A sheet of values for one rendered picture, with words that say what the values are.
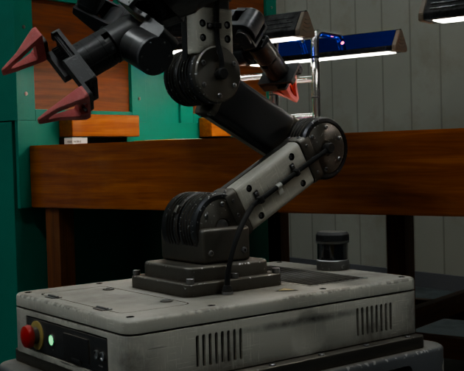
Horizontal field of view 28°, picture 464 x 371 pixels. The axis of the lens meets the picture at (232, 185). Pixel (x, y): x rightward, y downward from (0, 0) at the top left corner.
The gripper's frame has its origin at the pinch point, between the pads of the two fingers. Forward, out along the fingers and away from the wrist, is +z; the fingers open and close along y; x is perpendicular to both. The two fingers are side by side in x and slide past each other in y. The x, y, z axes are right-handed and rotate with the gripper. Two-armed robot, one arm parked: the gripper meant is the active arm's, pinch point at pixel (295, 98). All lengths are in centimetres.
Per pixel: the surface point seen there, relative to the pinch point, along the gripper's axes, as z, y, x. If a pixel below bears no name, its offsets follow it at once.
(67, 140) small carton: -3, 74, 13
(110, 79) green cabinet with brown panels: 8, 89, -24
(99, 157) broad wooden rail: -2, 57, 19
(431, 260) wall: 233, 87, -104
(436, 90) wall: 175, 81, -170
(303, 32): 2.0, 9.5, -26.6
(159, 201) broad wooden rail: 6.3, 35.7, 27.7
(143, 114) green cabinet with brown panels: 27, 88, -25
